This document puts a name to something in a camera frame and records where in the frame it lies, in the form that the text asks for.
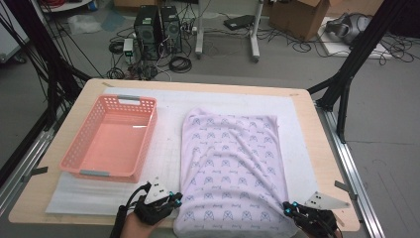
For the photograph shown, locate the clear plastic bag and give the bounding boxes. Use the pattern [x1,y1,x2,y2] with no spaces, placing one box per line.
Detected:
[67,13,103,36]

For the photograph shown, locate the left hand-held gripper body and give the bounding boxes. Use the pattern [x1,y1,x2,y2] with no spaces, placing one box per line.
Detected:
[133,177,176,227]

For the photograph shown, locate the person's left hand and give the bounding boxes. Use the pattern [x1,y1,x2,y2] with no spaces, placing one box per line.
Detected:
[119,211,166,238]

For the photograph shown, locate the black sleeved gripper cable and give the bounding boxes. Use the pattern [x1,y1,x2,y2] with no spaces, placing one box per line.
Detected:
[109,182,152,238]
[321,211,345,238]

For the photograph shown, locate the pink plastic basket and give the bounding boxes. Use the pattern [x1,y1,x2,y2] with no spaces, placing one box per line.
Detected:
[58,93,158,183]

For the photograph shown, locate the white stand leg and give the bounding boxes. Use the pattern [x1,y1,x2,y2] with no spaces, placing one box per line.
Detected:
[249,0,264,63]
[194,0,206,60]

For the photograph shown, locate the white flat board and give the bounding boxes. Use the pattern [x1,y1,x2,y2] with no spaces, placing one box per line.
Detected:
[318,16,394,60]

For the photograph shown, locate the brown cardboard box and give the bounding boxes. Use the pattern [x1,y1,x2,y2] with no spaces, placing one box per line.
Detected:
[268,0,331,43]

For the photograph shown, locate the grey rounded device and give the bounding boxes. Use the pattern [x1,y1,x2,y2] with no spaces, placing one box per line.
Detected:
[325,12,372,46]

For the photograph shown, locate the black frame post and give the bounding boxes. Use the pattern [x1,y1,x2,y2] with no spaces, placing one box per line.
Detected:
[306,0,410,145]
[3,0,92,130]

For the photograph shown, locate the black flat box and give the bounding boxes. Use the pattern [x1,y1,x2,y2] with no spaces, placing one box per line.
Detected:
[223,14,256,32]

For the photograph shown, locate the white adapter box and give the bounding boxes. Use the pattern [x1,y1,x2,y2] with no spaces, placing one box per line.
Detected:
[122,38,135,58]

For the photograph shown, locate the black computer tower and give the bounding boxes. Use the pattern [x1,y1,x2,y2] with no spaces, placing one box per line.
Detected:
[160,5,183,55]
[133,5,162,61]

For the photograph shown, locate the coil of black cable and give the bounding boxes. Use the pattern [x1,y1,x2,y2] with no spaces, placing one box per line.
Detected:
[168,56,193,74]

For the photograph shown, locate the aluminium rail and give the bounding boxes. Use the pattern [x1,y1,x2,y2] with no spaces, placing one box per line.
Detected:
[0,108,67,217]
[315,105,385,238]

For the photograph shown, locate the grey metal bracket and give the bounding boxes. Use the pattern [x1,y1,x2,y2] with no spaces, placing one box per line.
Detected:
[334,179,359,201]
[22,166,50,183]

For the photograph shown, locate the white grid mat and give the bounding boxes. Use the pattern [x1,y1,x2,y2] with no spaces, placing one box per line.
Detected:
[45,86,320,223]

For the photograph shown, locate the lilac printed towel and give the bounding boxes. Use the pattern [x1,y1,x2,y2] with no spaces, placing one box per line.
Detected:
[172,106,300,238]

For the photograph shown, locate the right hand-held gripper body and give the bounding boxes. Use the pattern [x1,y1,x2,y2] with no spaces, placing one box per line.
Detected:
[290,190,352,238]

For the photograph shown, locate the tangle of black floor cables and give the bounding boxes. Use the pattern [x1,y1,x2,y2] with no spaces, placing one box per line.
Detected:
[257,26,418,67]

